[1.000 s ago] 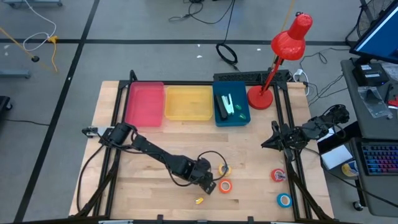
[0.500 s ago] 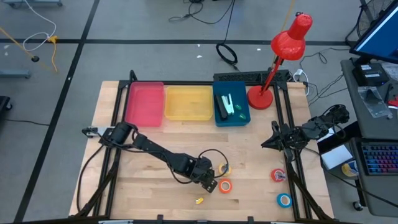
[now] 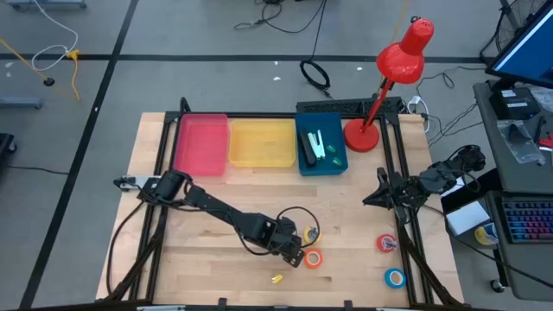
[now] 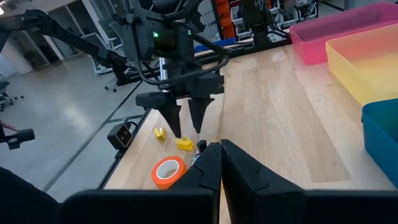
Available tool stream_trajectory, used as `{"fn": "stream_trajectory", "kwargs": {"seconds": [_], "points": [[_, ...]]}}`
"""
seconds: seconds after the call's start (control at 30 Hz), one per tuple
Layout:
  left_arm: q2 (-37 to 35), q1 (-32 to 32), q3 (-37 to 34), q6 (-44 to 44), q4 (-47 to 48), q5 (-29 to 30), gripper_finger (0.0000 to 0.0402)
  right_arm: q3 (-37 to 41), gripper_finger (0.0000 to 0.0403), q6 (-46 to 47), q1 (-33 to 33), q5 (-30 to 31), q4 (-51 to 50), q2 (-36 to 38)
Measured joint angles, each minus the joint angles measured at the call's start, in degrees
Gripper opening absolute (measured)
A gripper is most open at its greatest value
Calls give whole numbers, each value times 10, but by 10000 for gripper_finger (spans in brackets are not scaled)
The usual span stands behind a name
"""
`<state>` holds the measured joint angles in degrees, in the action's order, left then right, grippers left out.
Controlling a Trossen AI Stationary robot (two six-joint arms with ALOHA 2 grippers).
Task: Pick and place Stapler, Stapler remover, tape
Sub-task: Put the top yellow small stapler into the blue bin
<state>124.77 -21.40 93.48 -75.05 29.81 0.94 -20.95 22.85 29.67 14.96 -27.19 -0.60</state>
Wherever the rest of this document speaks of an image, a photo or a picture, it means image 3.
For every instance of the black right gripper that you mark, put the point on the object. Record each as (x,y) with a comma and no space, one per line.
(404,192)

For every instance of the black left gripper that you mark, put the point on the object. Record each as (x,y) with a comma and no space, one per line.
(287,244)

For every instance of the orange tape roll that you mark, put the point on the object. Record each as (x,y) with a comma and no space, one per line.
(306,258)

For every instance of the yellow staple remover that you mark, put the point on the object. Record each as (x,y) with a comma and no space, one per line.
(277,278)

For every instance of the red tape roll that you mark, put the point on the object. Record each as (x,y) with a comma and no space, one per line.
(379,242)

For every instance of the green staple remover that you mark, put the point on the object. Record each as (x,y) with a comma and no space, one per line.
(337,162)
(331,149)

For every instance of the mint green stapler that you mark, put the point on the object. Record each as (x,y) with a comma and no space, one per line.
(319,144)

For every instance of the black stapler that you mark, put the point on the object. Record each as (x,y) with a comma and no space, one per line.
(307,149)

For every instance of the blue tape roll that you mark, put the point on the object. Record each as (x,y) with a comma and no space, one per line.
(387,278)

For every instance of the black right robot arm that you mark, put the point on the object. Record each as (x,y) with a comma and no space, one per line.
(449,173)

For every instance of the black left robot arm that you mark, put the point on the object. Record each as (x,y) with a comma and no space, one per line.
(216,209)

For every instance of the yellow tape roll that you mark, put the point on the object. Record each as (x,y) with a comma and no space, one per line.
(306,237)

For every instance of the red desk lamp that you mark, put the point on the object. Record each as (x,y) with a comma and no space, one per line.
(362,136)

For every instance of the blue plastic bin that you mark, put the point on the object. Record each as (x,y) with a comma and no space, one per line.
(337,125)

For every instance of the white box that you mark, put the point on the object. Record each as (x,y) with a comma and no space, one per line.
(466,218)

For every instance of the black power strip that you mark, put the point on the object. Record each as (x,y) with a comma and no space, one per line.
(328,105)

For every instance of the yellow plastic bin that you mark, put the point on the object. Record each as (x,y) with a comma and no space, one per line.
(263,142)

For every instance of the yellow roll with blue print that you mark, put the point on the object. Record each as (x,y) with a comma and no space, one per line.
(484,235)

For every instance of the pink plastic bin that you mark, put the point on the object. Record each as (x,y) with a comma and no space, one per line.
(203,138)

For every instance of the grey side desk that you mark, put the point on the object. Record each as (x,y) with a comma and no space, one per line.
(518,181)

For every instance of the clear plastic bag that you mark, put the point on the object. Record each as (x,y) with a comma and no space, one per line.
(518,142)

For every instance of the backlit keyboard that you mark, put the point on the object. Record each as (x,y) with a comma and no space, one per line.
(529,220)

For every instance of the black mini computer box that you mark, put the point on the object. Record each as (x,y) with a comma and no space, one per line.
(514,103)

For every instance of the computer monitor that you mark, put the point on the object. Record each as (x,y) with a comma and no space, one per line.
(527,56)

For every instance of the black floor fan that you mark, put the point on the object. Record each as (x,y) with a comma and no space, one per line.
(512,26)

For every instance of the left arm grey base plate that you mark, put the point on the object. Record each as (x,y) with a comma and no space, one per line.
(129,181)

